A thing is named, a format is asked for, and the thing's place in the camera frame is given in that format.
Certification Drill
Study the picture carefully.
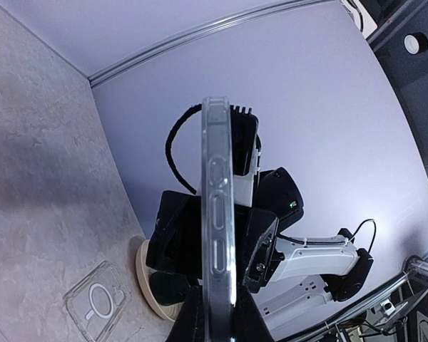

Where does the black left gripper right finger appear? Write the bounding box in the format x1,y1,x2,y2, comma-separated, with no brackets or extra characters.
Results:
233,285,273,342

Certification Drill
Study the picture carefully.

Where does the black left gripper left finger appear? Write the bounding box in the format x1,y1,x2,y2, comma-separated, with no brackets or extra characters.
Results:
167,286,205,342

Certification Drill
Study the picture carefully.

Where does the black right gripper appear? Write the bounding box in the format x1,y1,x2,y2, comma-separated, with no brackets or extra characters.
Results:
146,190,282,293

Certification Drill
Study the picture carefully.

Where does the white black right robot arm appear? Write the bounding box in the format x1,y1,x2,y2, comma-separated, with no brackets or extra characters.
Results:
146,168,373,330

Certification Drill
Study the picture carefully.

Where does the beige round plate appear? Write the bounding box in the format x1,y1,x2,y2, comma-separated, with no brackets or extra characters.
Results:
135,239,182,323

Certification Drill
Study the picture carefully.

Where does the dark green mug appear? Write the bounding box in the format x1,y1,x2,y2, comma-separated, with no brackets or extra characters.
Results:
149,271,190,306

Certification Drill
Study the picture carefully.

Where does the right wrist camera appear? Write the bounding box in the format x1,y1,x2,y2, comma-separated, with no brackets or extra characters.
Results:
230,105,259,176

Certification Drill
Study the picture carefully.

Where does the right aluminium corner post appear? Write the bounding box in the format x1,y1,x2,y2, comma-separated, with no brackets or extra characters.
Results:
88,0,323,89

